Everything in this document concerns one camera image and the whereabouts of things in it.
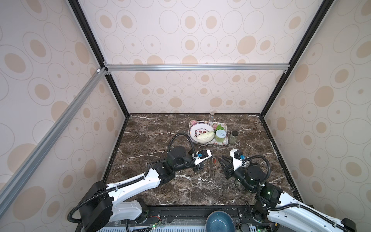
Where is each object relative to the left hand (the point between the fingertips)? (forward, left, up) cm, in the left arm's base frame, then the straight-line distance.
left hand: (214, 157), depth 68 cm
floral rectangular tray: (+43, +10, -25) cm, 51 cm away
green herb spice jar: (+25, -19, -20) cm, 37 cm away
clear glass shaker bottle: (+45, -5, -19) cm, 50 cm away
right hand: (+3, -7, -4) cm, 8 cm away
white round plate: (+37, +4, -24) cm, 44 cm away
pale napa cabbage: (+26, 0, -20) cm, 33 cm away
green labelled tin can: (+27, -10, -19) cm, 35 cm away
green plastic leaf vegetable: (+32, -9, -16) cm, 37 cm away
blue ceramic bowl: (-23, -4, -23) cm, 33 cm away
